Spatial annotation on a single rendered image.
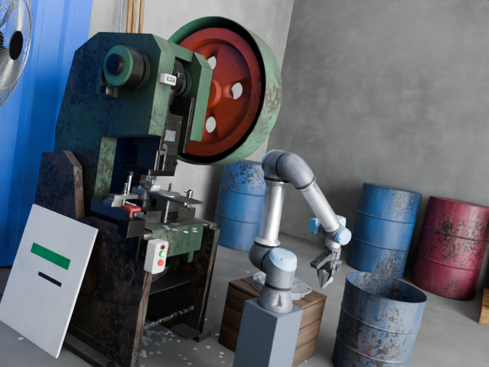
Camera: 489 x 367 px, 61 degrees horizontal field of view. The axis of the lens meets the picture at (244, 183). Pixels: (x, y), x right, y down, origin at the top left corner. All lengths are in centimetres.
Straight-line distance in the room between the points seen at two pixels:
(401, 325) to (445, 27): 359
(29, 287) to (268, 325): 122
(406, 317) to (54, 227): 179
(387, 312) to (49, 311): 161
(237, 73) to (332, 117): 298
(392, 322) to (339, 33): 388
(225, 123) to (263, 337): 116
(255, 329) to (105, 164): 107
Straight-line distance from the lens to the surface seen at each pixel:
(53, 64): 310
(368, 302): 223
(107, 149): 217
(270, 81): 220
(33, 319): 232
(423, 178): 490
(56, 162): 228
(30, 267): 236
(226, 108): 235
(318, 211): 178
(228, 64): 239
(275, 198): 179
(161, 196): 202
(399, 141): 496
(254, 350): 184
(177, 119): 211
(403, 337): 232
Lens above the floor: 113
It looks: 6 degrees down
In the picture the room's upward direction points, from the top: 10 degrees clockwise
